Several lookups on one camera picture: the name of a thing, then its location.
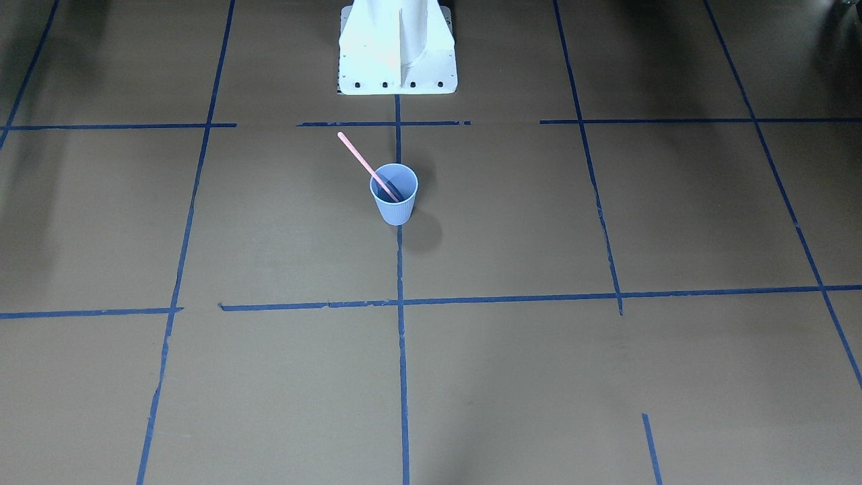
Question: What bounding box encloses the blue ribbed plastic cup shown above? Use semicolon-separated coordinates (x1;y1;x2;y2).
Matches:
369;163;420;226

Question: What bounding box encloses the pink chopstick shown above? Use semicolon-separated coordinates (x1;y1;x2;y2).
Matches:
337;131;403;203

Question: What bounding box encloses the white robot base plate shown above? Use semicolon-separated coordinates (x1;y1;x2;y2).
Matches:
337;1;459;96

